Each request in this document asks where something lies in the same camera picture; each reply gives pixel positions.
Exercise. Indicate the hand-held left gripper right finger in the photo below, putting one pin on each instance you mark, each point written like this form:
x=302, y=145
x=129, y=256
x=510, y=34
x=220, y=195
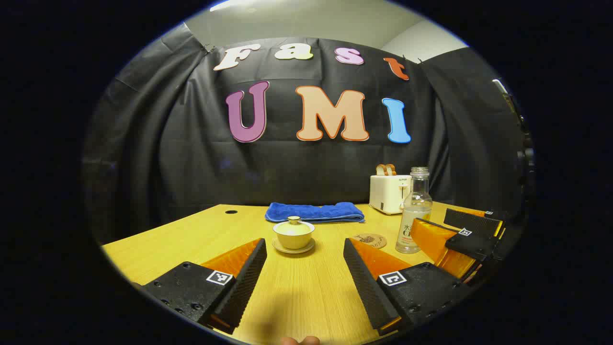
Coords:
x=366, y=287

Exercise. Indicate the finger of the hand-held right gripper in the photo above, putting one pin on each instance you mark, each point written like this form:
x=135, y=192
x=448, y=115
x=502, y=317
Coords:
x=471, y=245
x=471, y=221

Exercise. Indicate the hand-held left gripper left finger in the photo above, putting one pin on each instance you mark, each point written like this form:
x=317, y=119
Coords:
x=244, y=287

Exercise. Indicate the round cork coaster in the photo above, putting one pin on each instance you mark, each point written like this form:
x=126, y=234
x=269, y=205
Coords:
x=371, y=240

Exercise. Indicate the clear water bottle yellow label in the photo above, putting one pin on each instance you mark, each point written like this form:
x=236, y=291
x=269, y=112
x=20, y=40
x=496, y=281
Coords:
x=414, y=211

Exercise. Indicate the cream teacup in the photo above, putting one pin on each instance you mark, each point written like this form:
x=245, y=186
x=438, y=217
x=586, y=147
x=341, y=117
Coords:
x=293, y=241

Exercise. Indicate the cream teacup lid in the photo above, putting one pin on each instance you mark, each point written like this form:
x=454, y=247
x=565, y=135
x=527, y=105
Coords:
x=293, y=226

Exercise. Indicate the cream saucer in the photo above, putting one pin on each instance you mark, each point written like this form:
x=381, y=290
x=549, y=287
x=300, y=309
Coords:
x=280, y=248

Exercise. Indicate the white toaster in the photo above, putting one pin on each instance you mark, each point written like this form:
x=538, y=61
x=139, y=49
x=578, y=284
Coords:
x=388, y=194

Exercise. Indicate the blue towel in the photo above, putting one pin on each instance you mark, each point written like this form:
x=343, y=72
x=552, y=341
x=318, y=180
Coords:
x=311, y=212

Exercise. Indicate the toast slice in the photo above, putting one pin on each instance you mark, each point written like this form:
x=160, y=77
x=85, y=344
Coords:
x=391, y=169
x=380, y=170

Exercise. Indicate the black backdrop cloth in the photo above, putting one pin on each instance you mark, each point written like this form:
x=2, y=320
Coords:
x=191, y=167

